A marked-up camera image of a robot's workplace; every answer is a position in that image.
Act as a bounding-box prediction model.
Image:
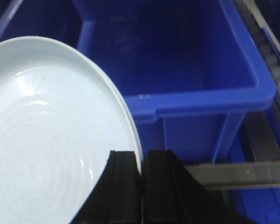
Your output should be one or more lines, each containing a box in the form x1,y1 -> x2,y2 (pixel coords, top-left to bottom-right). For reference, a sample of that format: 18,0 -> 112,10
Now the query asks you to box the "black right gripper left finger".
71,151 -> 141,224

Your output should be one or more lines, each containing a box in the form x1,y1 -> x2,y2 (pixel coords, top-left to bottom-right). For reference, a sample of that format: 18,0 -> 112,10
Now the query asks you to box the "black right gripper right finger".
143,150 -> 254,224

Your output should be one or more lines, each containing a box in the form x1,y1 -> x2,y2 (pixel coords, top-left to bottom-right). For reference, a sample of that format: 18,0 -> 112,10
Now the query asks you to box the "light blue plate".
0,36 -> 135,224
78,52 -> 143,175

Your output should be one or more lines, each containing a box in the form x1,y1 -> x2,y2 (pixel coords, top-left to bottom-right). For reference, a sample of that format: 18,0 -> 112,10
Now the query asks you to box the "blue crate shelf right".
73,0 -> 276,163

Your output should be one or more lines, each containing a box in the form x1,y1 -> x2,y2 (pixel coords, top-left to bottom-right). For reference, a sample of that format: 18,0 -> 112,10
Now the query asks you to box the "roller conveyor rail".
234,0 -> 280,161

